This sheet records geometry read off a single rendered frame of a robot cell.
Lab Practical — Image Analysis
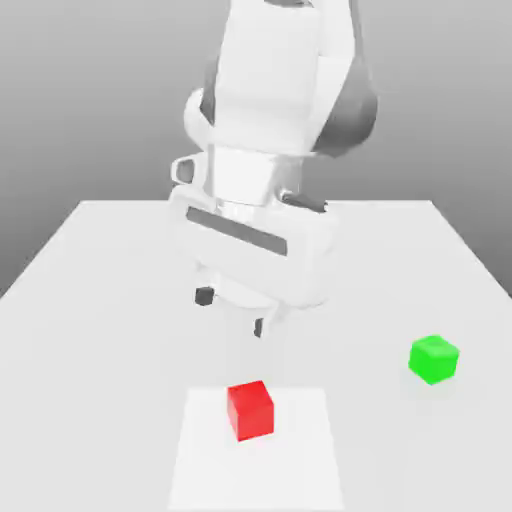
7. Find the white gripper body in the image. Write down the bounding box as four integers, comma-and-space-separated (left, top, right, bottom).
166, 187, 340, 310

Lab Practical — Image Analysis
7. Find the small red cube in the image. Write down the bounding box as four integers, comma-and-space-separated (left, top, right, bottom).
226, 379, 276, 443

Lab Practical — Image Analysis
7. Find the small green cube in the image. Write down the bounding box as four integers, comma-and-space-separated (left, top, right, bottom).
407, 334, 461, 386

